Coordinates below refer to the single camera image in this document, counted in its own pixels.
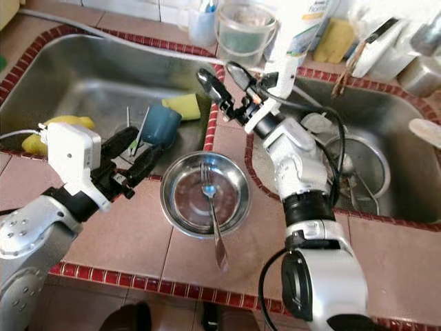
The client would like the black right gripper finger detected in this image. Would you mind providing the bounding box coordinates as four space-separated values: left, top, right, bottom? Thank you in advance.
225 60 260 90
196 67 240 121

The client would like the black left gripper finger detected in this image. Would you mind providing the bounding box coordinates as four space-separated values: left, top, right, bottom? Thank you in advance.
101 126 141 168
124 141 171 187

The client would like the blue mug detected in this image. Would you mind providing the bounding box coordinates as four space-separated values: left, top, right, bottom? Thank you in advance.
141 105 183 147

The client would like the steel bowl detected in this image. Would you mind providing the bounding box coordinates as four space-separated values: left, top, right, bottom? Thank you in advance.
160 150 252 239

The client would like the yellow plastic bowl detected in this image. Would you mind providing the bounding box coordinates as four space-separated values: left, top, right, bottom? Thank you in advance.
22 115 96 156

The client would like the steel fork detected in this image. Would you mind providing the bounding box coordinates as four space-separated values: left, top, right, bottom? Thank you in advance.
198 162 229 272

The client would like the clear plastic bucket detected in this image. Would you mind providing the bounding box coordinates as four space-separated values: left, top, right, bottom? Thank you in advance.
214 3 280 66

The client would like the yellow sponge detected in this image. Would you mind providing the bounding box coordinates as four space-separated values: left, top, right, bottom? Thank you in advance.
162 93 202 122
314 17 356 64

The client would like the clear toothbrush cup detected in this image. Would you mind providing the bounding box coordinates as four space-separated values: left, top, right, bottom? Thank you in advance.
187 0 220 48

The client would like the steel sink basin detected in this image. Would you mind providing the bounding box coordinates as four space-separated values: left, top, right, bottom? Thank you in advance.
3 34 214 163
252 79 441 221

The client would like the white sink plug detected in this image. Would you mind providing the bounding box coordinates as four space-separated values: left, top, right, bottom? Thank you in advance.
303 110 335 135

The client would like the white detergent bottle yellow cap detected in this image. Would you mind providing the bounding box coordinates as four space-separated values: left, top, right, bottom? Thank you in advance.
265 0 342 77

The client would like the round steel sink strainer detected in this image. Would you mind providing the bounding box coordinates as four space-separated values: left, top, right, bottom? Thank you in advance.
324 131 391 201

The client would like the white plastic container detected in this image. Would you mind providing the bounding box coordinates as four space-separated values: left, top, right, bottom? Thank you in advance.
351 15 421 80

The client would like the black right robot foot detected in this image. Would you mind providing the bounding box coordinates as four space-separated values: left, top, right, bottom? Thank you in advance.
200 303 225 331

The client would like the small steel cup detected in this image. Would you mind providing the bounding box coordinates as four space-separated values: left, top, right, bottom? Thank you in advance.
396 55 441 97

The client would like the beige water purifier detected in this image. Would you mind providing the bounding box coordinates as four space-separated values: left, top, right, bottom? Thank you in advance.
0 0 20 28

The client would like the pale wooden spatula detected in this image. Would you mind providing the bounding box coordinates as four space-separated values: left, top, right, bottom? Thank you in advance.
408 117 441 149

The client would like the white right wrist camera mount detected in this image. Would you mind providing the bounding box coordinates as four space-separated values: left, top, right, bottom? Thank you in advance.
245 55 300 135

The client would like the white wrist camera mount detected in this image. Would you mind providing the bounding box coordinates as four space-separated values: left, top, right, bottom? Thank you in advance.
39 122 111 211
245 55 300 135

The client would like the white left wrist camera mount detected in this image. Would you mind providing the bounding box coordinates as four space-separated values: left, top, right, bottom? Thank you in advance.
39 122 111 211

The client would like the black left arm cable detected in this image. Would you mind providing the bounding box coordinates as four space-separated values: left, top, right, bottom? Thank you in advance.
0 128 42 139

